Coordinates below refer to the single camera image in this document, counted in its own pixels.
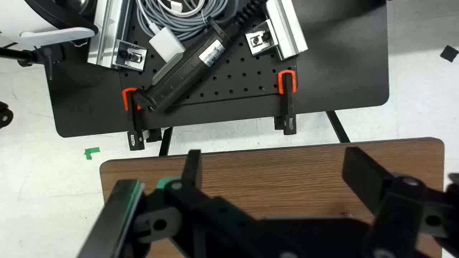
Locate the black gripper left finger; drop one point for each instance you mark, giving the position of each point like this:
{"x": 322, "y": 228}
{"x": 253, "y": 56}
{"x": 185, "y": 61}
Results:
{"x": 192, "y": 167}

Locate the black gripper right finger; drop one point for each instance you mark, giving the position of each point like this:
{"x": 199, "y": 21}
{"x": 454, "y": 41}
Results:
{"x": 365, "y": 174}

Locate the orange and black clamp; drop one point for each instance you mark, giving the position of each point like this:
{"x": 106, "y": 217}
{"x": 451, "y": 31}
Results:
{"x": 286, "y": 105}
{"x": 133, "y": 124}

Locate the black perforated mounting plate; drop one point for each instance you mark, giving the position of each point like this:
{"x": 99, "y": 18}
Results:
{"x": 238, "y": 81}

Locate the green tape mark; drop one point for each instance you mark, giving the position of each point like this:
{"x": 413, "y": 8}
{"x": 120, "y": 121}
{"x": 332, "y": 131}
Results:
{"x": 90, "y": 152}

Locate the black metal table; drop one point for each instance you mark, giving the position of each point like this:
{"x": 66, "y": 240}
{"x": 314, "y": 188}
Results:
{"x": 338, "y": 58}

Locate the white power adapter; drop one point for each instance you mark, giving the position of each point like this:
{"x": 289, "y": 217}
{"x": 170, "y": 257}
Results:
{"x": 166, "y": 44}

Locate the black square floor marker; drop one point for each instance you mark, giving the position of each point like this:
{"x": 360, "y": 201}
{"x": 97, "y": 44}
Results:
{"x": 449, "y": 54}

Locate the black caster wheel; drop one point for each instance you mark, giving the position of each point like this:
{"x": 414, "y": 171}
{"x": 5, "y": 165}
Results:
{"x": 2, "y": 115}

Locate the black round chair base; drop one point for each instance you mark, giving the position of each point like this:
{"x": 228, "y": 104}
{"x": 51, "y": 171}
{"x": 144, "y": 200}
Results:
{"x": 57, "y": 12}

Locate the small black bracket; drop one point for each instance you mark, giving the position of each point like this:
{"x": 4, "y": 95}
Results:
{"x": 153, "y": 135}

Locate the aluminium extrusion with bracket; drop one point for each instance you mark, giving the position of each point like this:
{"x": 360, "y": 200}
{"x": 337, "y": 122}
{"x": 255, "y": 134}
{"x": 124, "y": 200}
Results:
{"x": 284, "y": 29}
{"x": 109, "y": 34}

